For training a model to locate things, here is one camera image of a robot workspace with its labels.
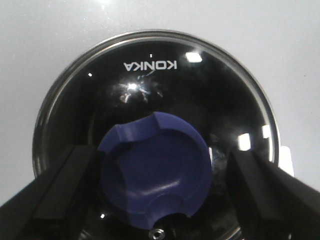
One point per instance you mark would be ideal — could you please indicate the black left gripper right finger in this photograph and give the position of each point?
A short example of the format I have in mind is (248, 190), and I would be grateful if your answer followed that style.
(269, 203)

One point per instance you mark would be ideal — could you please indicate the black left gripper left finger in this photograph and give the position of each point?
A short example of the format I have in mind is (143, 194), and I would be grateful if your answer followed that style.
(55, 204)

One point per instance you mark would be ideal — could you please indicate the glass lid with blue knob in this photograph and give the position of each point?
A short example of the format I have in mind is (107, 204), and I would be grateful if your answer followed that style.
(163, 110)

